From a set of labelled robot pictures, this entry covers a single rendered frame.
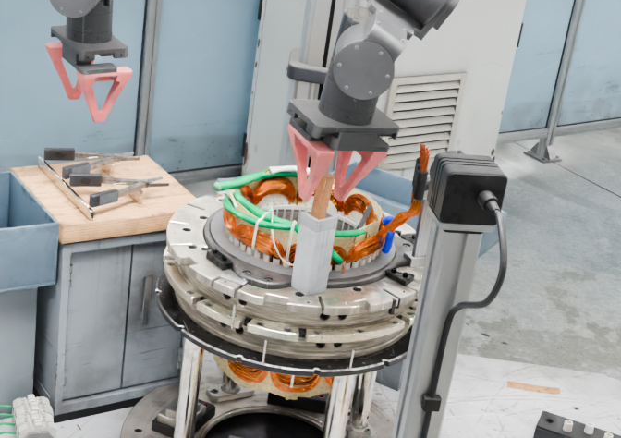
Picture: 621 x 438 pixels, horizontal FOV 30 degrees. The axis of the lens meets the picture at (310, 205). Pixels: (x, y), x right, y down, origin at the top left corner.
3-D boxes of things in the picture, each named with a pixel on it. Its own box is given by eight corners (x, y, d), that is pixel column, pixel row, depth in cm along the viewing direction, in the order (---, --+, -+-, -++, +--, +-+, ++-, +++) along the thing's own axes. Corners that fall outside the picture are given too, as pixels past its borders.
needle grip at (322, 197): (319, 230, 123) (330, 179, 120) (305, 224, 123) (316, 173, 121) (326, 225, 124) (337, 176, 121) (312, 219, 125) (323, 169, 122)
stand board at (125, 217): (61, 244, 140) (63, 226, 139) (8, 184, 154) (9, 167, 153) (208, 225, 151) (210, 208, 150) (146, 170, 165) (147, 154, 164)
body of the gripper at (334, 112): (396, 144, 119) (417, 78, 116) (312, 143, 114) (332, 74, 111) (365, 116, 124) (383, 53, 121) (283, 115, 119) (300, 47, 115)
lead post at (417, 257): (428, 265, 136) (445, 173, 131) (409, 267, 135) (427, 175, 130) (420, 259, 137) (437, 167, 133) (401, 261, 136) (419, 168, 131)
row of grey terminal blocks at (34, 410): (57, 459, 144) (59, 431, 142) (18, 463, 142) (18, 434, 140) (47, 414, 152) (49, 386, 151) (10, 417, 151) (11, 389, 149)
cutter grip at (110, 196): (92, 208, 142) (92, 196, 141) (88, 206, 142) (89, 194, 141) (117, 201, 144) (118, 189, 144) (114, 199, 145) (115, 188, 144)
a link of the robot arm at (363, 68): (460, -9, 114) (391, -63, 112) (467, 23, 103) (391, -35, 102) (385, 82, 118) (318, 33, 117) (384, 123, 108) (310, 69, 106)
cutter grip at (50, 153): (43, 160, 153) (44, 149, 153) (43, 158, 154) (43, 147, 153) (74, 161, 155) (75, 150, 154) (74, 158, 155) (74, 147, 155)
